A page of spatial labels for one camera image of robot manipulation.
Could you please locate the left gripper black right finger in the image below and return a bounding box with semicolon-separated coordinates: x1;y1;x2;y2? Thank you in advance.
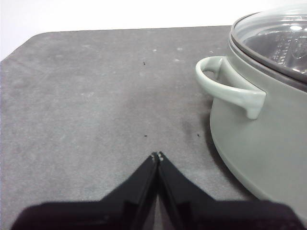
157;150;306;230

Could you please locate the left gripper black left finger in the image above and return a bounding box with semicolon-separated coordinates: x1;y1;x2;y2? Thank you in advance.
11;150;159;230

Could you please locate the glass lid with green knob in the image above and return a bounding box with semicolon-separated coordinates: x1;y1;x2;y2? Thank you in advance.
229;3;307;84

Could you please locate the green electric steamer pot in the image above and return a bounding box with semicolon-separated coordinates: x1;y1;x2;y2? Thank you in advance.
195;33;307;208

